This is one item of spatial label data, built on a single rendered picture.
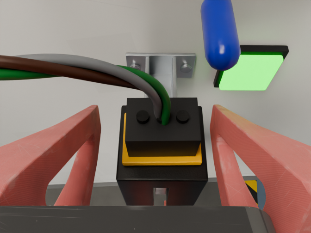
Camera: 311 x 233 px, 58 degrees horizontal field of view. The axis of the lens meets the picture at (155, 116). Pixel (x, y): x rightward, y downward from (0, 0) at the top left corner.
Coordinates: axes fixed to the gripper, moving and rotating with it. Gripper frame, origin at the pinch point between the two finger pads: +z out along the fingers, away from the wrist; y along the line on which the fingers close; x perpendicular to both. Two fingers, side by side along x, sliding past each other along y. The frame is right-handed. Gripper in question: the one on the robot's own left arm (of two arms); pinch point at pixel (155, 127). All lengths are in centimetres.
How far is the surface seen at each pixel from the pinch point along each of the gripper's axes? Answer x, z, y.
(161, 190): 4.6, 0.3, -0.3
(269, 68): 0.5, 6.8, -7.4
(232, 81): 1.7, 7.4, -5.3
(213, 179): 25.3, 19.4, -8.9
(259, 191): 97, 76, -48
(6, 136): 11.6, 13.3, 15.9
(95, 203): 112, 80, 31
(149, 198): 5.1, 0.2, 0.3
